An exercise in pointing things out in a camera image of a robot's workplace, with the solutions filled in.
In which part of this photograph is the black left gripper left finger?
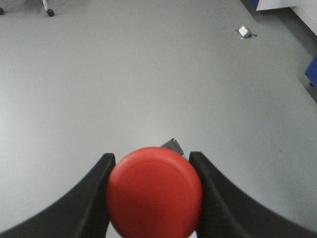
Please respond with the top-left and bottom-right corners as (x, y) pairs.
(0, 153), (115, 238)

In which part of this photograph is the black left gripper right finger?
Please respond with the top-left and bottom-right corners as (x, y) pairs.
(189, 152), (317, 238)

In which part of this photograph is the red mushroom push button switch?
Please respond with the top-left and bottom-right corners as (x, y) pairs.
(106, 139), (203, 238)

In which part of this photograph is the blue cabinet panel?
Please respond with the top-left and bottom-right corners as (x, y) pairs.
(305, 55), (317, 87)

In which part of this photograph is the small metal floor box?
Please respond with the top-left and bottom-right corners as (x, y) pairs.
(235, 25), (258, 40)

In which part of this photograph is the chair caster wheel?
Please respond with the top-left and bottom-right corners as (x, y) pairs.
(42, 0), (54, 17)

